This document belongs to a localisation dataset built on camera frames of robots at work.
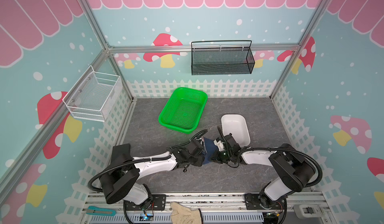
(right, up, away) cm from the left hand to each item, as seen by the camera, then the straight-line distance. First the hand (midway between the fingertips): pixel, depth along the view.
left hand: (200, 160), depth 85 cm
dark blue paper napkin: (+7, +6, +4) cm, 10 cm away
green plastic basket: (-12, +29, +27) cm, 41 cm away
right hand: (+4, 0, +2) cm, 5 cm away
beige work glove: (-9, -21, -14) cm, 27 cm away
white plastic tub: (+26, +19, +18) cm, 36 cm away
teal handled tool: (-52, -20, -14) cm, 57 cm away
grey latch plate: (+50, -18, -16) cm, 56 cm away
